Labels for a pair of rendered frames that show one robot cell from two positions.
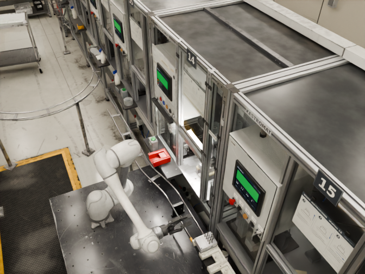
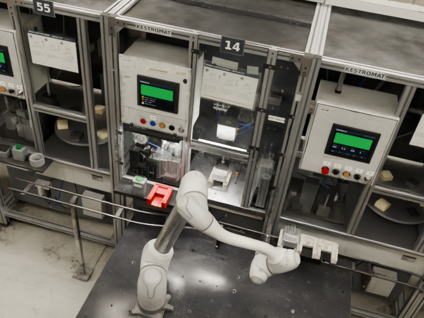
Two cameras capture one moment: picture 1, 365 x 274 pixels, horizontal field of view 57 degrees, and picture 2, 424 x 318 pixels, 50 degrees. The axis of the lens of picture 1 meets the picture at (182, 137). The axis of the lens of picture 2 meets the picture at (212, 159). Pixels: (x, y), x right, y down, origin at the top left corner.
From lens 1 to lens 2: 1.77 m
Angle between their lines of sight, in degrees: 39
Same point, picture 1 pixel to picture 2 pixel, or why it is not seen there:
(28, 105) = not seen: outside the picture
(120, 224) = (181, 293)
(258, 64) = (287, 31)
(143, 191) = not seen: hidden behind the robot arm
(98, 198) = (159, 275)
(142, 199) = not seen: hidden behind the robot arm
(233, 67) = (276, 40)
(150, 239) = (291, 252)
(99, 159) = (195, 207)
